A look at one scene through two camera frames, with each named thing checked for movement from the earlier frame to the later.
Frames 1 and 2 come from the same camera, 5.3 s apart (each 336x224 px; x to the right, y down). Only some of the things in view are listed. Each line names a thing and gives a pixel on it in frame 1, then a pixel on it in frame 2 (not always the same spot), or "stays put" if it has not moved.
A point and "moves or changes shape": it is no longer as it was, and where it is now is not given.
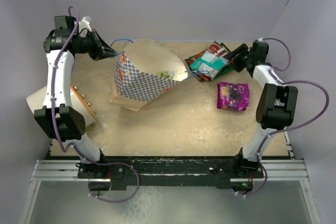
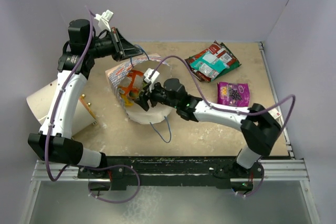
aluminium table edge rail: [292, 169] stays put
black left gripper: [101, 47] → [121, 47]
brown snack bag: [201, 77] stays put
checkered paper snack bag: [147, 68] moves or changes shape
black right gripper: [240, 50] → [150, 93]
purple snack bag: [232, 96] stays put
